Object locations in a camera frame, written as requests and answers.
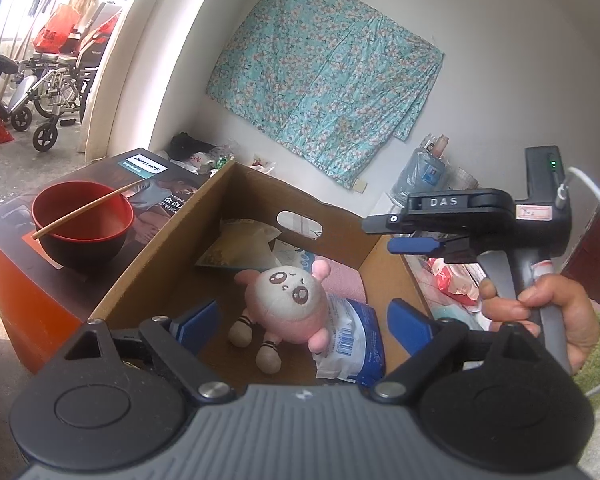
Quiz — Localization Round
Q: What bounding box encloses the black cloth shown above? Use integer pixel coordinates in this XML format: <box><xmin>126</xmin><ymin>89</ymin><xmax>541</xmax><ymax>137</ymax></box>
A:
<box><xmin>169</xmin><ymin>131</ymin><xmax>216</xmax><ymax>161</ymax></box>

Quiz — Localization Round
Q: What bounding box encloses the wooden chopstick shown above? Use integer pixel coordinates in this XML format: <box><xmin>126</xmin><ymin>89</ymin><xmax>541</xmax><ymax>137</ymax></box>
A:
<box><xmin>31</xmin><ymin>182</ymin><xmax>142</xmax><ymax>240</ymax></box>

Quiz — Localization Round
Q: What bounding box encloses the red bowl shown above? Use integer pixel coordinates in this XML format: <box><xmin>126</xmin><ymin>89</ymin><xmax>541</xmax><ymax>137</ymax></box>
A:
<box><xmin>31</xmin><ymin>182</ymin><xmax>134</xmax><ymax>273</ymax></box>

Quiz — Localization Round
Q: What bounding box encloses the pink plush toy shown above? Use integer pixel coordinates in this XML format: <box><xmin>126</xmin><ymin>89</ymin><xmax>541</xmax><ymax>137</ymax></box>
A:
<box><xmin>228</xmin><ymin>259</ymin><xmax>333</xmax><ymax>375</ymax></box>

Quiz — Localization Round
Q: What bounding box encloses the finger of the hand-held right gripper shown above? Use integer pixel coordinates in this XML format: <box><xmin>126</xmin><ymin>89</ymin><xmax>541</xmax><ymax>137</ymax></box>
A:
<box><xmin>362</xmin><ymin>211</ymin><xmax>411</xmax><ymax>236</ymax></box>
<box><xmin>387</xmin><ymin>237</ymin><xmax>468</xmax><ymax>263</ymax></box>

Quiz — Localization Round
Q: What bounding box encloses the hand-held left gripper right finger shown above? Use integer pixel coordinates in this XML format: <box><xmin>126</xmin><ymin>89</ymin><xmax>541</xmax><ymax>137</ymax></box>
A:
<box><xmin>371</xmin><ymin>299</ymin><xmax>548</xmax><ymax>405</ymax></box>

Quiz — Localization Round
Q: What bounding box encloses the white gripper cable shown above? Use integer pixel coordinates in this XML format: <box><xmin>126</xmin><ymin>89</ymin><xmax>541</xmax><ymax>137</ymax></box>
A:
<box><xmin>557</xmin><ymin>166</ymin><xmax>600</xmax><ymax>221</ymax></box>

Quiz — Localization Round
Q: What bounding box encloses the teal floral wall cloth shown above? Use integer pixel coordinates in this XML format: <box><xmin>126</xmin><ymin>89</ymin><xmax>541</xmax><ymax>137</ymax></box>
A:
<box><xmin>205</xmin><ymin>0</ymin><xmax>446</xmax><ymax>191</ymax></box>

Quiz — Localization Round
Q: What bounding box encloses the wheelchair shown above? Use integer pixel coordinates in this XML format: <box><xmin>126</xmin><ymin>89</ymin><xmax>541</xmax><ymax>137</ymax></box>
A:
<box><xmin>2</xmin><ymin>0</ymin><xmax>121</xmax><ymax>153</ymax></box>

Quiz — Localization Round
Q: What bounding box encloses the hanging red plastic bag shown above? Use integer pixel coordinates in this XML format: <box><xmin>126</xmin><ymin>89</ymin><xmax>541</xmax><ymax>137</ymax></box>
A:
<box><xmin>32</xmin><ymin>5</ymin><xmax>78</xmax><ymax>53</ymax></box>

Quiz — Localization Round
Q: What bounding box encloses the orange Philips box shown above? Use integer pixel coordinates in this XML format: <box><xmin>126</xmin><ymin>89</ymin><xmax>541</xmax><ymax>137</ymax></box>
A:
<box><xmin>0</xmin><ymin>147</ymin><xmax>213</xmax><ymax>376</ymax></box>

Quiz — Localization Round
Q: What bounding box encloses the blue white packet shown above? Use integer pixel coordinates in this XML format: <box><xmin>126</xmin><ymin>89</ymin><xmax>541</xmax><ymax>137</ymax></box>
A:
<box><xmin>312</xmin><ymin>295</ymin><xmax>387</xmax><ymax>388</ymax></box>

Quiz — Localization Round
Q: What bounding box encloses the pale yellow packet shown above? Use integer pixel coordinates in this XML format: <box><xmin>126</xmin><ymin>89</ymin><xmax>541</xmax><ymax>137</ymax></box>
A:
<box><xmin>195</xmin><ymin>217</ymin><xmax>283</xmax><ymax>271</ymax></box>

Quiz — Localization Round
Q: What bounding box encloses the rolled floral mat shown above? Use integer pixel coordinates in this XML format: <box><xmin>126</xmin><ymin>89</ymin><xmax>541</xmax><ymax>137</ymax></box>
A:
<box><xmin>450</xmin><ymin>165</ymin><xmax>481</xmax><ymax>191</ymax></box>

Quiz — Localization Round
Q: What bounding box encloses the red wet wipes pack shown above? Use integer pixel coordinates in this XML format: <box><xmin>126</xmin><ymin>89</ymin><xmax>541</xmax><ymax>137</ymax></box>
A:
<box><xmin>427</xmin><ymin>257</ymin><xmax>488</xmax><ymax>313</ymax></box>

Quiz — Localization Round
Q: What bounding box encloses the pink cloth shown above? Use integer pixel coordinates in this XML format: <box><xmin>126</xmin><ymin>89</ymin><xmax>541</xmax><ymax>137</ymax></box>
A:
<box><xmin>312</xmin><ymin>257</ymin><xmax>367</xmax><ymax>306</ymax></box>

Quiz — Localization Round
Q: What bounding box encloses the blue water jug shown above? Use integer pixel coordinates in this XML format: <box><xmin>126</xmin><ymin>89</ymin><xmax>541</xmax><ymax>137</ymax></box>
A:
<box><xmin>392</xmin><ymin>147</ymin><xmax>451</xmax><ymax>206</ymax></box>

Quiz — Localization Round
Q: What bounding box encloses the person's right hand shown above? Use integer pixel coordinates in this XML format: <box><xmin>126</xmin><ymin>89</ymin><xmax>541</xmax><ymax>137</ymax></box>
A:
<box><xmin>480</xmin><ymin>275</ymin><xmax>600</xmax><ymax>376</ymax></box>

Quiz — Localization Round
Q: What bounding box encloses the cardboard box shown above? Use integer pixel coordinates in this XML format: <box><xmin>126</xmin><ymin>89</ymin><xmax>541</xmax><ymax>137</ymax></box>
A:
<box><xmin>87</xmin><ymin>160</ymin><xmax>433</xmax><ymax>391</ymax></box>

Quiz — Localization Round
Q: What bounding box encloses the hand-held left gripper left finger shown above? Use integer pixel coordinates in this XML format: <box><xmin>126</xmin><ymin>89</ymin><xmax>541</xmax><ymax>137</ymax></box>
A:
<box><xmin>64</xmin><ymin>299</ymin><xmax>237</xmax><ymax>405</ymax></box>

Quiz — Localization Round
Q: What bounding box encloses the clear plastic bag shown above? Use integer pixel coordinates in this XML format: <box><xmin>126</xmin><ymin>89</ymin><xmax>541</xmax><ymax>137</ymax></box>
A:
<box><xmin>192</xmin><ymin>142</ymin><xmax>241</xmax><ymax>173</ymax></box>

